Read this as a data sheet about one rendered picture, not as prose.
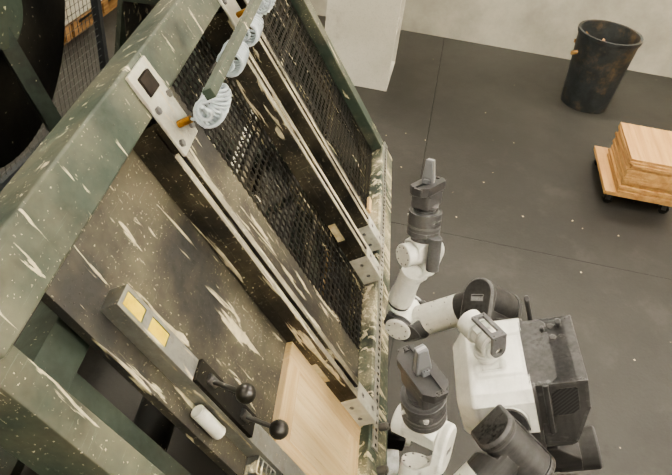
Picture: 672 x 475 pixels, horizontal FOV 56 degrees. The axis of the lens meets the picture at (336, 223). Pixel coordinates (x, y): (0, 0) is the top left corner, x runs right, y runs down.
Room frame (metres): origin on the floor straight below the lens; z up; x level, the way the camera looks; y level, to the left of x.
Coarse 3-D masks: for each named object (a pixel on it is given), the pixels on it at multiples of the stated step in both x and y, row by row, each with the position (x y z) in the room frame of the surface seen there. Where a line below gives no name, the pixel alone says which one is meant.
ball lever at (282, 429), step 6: (246, 414) 0.74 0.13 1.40; (246, 420) 0.73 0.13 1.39; (252, 420) 0.72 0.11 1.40; (258, 420) 0.72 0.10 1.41; (276, 420) 0.70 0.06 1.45; (282, 420) 0.70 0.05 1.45; (264, 426) 0.70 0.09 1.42; (270, 426) 0.69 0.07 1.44; (276, 426) 0.68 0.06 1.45; (282, 426) 0.68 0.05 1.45; (288, 426) 0.69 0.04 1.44; (270, 432) 0.68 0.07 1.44; (276, 432) 0.67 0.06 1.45; (282, 432) 0.67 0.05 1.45; (288, 432) 0.69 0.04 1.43; (276, 438) 0.67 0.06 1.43; (282, 438) 0.67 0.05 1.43
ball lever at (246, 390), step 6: (210, 378) 0.73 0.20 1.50; (216, 378) 0.74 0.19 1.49; (210, 384) 0.73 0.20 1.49; (216, 384) 0.72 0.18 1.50; (222, 384) 0.72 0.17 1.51; (228, 384) 0.72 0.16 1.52; (240, 384) 0.70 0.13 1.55; (246, 384) 0.69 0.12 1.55; (234, 390) 0.70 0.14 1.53; (240, 390) 0.68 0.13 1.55; (246, 390) 0.68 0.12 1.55; (252, 390) 0.69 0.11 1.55; (240, 396) 0.67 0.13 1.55; (246, 396) 0.67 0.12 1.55; (252, 396) 0.68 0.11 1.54; (240, 402) 0.67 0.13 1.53; (246, 402) 0.67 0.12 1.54
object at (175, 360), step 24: (120, 288) 0.75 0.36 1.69; (120, 312) 0.71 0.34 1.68; (144, 336) 0.71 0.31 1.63; (168, 336) 0.75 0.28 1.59; (168, 360) 0.71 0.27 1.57; (192, 360) 0.75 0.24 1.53; (192, 384) 0.71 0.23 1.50; (216, 408) 0.71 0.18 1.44; (240, 432) 0.71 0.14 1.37; (264, 432) 0.76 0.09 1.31; (264, 456) 0.71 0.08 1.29; (288, 456) 0.76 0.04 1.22
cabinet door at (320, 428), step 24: (288, 360) 1.01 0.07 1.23; (288, 384) 0.95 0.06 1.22; (312, 384) 1.03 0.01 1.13; (288, 408) 0.89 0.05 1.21; (312, 408) 0.97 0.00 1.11; (336, 408) 1.04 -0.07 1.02; (312, 432) 0.90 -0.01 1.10; (336, 432) 0.98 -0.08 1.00; (312, 456) 0.85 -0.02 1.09; (336, 456) 0.91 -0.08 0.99
